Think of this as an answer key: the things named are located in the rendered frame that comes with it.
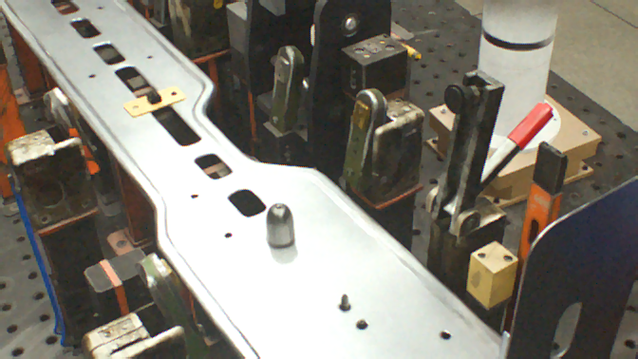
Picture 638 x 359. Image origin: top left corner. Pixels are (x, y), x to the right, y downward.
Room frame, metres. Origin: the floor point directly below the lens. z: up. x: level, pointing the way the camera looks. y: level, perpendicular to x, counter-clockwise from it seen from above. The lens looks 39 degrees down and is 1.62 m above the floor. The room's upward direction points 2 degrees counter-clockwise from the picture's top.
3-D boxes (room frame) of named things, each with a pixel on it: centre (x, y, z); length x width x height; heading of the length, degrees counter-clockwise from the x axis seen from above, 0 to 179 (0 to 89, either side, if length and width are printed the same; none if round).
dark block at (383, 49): (0.88, -0.07, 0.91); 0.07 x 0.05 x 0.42; 123
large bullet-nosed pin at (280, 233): (0.67, 0.05, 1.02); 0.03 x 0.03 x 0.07
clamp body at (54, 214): (0.81, 0.34, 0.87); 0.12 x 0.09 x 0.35; 123
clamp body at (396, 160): (0.81, -0.09, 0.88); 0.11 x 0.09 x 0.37; 123
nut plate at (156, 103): (0.95, 0.23, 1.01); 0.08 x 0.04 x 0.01; 123
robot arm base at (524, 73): (1.19, -0.34, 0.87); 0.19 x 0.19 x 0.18
